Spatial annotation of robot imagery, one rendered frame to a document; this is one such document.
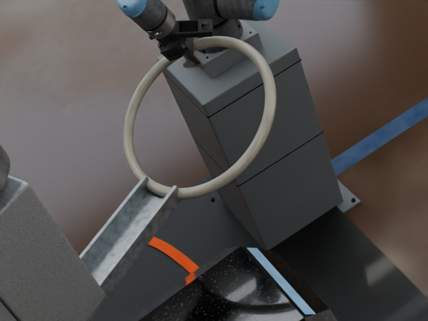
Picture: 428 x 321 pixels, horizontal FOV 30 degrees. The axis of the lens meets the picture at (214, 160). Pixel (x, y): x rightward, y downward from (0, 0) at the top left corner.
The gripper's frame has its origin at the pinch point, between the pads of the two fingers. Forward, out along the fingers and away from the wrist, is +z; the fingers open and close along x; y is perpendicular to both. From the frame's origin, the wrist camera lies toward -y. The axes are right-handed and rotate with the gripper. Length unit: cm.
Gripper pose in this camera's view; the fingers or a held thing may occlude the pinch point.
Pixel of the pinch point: (205, 57)
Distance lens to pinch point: 239.2
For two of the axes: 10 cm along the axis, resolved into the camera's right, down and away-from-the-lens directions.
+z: 4.9, 3.7, 7.9
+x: 0.4, 8.9, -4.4
